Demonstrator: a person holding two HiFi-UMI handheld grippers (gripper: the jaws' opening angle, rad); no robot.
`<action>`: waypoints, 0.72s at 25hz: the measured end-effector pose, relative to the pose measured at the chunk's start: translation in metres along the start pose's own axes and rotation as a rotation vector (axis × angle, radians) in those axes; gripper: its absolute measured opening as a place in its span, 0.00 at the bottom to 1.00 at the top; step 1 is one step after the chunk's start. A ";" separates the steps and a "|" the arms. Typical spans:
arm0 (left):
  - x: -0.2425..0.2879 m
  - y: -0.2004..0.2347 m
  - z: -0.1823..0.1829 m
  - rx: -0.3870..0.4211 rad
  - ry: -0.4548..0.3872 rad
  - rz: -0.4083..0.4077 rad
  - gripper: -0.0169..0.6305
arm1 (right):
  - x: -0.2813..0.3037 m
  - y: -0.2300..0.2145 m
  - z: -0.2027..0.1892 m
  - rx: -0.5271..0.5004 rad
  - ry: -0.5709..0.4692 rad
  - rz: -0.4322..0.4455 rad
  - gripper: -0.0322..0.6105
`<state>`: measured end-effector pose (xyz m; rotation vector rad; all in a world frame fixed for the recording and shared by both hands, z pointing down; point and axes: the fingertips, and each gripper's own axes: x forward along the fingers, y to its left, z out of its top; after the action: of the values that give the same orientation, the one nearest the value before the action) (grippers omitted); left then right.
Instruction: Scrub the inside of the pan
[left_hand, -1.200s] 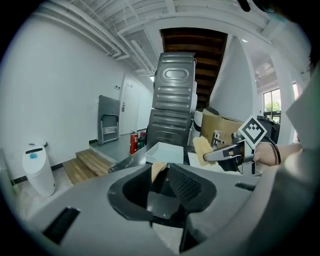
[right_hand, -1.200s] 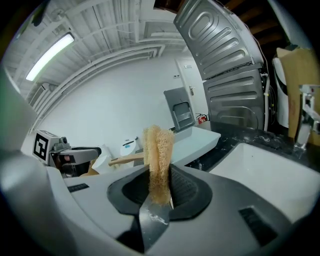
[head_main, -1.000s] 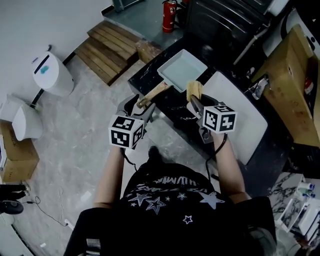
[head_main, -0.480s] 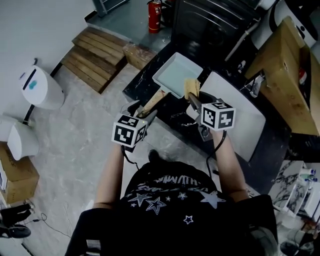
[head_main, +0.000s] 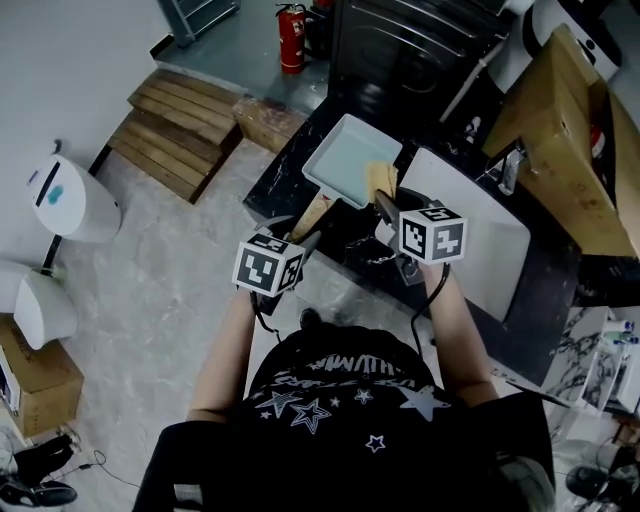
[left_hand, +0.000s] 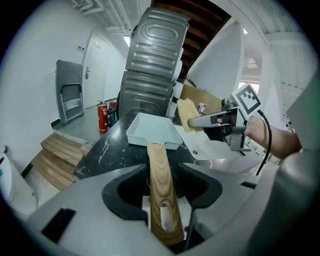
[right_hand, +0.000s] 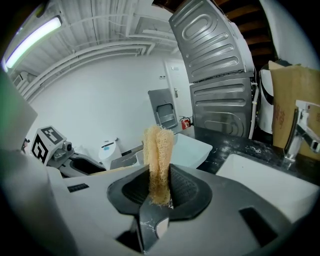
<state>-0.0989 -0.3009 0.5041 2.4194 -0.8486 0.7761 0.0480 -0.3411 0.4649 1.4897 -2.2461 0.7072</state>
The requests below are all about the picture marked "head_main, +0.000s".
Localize metal sink chain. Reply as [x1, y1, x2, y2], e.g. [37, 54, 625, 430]
[343, 236, 397, 267]

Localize black star print shirt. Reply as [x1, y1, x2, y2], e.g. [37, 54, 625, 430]
[132, 322, 557, 512]

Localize black floor fan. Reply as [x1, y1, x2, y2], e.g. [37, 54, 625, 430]
[564, 443, 640, 507]

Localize black front-loading appliance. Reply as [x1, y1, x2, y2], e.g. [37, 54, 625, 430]
[327, 0, 512, 124]

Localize red fire extinguisher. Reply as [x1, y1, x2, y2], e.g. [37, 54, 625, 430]
[275, 2, 308, 76]

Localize white toilet with blue mark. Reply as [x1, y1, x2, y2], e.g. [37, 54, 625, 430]
[27, 152, 123, 245]

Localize small closed cardboard box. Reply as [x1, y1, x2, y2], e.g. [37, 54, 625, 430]
[0, 314, 85, 442]

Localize person's right forearm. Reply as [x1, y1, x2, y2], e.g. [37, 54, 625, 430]
[418, 260, 501, 407]

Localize black sneakers on floor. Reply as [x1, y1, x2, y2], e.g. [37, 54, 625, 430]
[0, 433, 80, 509]

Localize square white pan wooden handle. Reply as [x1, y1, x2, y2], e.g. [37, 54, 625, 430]
[288, 113, 404, 243]

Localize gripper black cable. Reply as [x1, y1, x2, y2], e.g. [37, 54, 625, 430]
[409, 261, 452, 362]
[248, 290, 282, 343]

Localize white rectangular sink basin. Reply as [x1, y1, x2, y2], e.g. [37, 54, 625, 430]
[398, 146, 532, 322]

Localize chrome faucet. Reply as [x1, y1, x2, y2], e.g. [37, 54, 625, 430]
[482, 143, 527, 196]

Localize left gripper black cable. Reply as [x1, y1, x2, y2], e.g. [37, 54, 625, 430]
[248, 290, 282, 343]

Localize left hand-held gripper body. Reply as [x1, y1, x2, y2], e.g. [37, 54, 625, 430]
[232, 230, 307, 317]

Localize white round appliance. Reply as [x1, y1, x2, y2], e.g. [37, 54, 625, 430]
[487, 0, 624, 95]

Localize person's black shoe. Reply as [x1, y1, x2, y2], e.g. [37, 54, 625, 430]
[297, 307, 324, 332]

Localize white drain pipe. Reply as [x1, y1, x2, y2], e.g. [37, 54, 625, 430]
[438, 41, 507, 124]

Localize weathered wooden block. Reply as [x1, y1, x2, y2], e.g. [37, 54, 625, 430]
[231, 96, 307, 155]

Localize black marble vanity counter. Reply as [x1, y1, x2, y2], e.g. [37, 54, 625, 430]
[242, 89, 584, 387]

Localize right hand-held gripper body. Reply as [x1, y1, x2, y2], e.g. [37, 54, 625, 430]
[376, 200, 468, 288]

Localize wooden plank pallet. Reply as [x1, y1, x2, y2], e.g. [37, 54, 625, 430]
[107, 67, 245, 205]

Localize grey metal rack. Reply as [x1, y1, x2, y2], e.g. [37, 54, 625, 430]
[156, 0, 242, 49]

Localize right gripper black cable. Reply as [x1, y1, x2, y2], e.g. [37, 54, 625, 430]
[409, 261, 452, 362]

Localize marble pattern shelf unit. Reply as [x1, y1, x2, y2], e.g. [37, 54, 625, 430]
[542, 304, 640, 417]

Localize person's left forearm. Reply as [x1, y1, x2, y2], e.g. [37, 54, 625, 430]
[186, 287, 257, 425]

